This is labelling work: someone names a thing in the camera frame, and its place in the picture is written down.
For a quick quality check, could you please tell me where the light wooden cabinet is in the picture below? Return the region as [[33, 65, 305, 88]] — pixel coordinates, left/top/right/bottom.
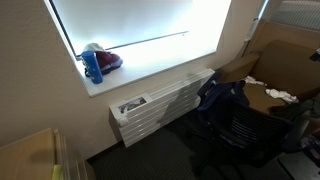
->
[[0, 127, 98, 180]]

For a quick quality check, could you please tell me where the white cloth cap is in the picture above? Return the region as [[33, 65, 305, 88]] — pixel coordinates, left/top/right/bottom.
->
[[82, 42, 108, 55]]

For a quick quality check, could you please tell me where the white panel heater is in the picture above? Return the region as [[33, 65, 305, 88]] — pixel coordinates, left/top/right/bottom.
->
[[108, 68, 216, 149]]

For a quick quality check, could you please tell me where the small white crumpled cloth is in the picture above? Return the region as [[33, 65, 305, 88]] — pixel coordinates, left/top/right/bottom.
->
[[244, 75, 268, 88]]

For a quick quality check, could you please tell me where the colourful label on heater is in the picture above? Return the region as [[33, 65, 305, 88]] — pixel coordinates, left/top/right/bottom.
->
[[117, 96, 148, 115]]

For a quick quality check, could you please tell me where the white slatted window blind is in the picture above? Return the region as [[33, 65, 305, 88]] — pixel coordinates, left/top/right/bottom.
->
[[269, 0, 320, 33]]

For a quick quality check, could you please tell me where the dark blue jacket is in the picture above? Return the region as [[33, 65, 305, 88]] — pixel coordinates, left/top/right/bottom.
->
[[196, 79, 251, 134]]

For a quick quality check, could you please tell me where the black office chair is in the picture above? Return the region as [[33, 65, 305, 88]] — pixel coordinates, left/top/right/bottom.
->
[[189, 79, 303, 178]]

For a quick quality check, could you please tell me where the blue water bottle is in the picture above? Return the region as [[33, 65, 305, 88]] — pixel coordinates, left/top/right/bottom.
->
[[80, 50, 104, 85]]

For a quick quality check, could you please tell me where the white window sill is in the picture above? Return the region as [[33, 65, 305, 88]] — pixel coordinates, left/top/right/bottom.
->
[[74, 48, 218, 98]]

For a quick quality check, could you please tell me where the grey table corner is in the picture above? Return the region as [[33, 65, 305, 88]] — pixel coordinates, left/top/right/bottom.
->
[[277, 151, 320, 180]]

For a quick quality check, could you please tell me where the dark green garment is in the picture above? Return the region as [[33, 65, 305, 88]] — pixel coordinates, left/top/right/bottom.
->
[[269, 93, 320, 122]]

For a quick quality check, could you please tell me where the white blind wand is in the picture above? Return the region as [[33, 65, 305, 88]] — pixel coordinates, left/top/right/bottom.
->
[[244, 0, 270, 43]]

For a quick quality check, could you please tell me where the cardboard box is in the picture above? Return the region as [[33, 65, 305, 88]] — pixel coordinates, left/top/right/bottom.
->
[[216, 19, 320, 101]]

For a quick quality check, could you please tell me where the grey blind bottom bar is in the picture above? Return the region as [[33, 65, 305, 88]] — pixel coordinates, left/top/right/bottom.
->
[[104, 30, 190, 52]]

